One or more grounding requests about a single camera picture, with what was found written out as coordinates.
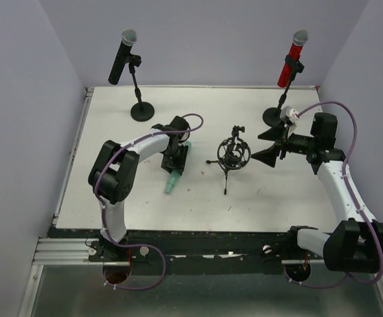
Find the mint green microphone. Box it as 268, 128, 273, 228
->
164, 141, 192, 195

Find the tall black round-base stand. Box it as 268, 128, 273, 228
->
262, 54, 304, 127

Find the black tripod shock mount stand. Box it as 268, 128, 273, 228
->
205, 125, 252, 195

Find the short black round-base stand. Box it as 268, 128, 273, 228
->
127, 53, 155, 122

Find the red microphone grey grille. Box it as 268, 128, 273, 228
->
277, 29, 308, 88

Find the black microphone silver grille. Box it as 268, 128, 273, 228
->
108, 28, 137, 85

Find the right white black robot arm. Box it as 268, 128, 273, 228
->
251, 112, 383, 273

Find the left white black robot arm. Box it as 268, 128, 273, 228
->
88, 116, 192, 245

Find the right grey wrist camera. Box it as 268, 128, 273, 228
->
279, 106, 299, 127

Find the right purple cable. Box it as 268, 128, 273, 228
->
283, 100, 383, 287

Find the black mounting base plate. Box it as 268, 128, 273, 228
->
88, 230, 323, 275

